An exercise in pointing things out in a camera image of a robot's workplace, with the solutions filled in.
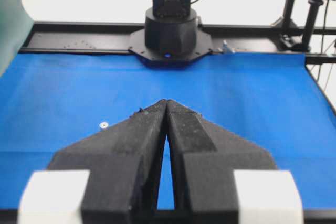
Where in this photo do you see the black camera stand post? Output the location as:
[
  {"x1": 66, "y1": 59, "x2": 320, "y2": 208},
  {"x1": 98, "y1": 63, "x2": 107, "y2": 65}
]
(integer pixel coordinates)
[{"x1": 301, "y1": 0, "x2": 324, "y2": 52}]

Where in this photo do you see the blue table mat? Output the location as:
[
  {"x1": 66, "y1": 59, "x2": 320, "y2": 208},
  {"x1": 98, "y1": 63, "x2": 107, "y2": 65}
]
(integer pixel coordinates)
[{"x1": 1, "y1": 53, "x2": 335, "y2": 209}]

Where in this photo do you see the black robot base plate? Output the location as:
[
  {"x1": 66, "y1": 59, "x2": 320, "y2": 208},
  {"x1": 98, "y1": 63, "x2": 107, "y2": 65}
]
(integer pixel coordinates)
[{"x1": 128, "y1": 29, "x2": 213, "y2": 66}]

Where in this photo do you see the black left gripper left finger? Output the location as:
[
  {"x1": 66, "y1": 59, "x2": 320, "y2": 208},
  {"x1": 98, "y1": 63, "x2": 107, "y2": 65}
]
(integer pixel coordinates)
[{"x1": 48, "y1": 100, "x2": 167, "y2": 223}]

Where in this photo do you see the black aluminium frame rail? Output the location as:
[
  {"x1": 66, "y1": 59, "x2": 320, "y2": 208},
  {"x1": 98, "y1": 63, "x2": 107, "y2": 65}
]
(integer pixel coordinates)
[{"x1": 19, "y1": 20, "x2": 336, "y2": 55}]

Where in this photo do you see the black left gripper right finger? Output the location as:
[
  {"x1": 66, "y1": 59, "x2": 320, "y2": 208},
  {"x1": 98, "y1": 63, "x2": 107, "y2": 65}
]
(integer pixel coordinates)
[{"x1": 166, "y1": 100, "x2": 277, "y2": 223}]

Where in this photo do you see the small silver washer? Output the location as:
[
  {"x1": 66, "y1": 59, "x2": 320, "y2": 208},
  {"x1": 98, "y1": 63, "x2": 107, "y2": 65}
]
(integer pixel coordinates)
[{"x1": 99, "y1": 122, "x2": 109, "y2": 129}]

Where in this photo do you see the green cloth curtain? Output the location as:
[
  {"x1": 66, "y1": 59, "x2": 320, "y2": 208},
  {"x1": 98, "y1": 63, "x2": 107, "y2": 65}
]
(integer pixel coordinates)
[{"x1": 1, "y1": 0, "x2": 34, "y2": 74}]

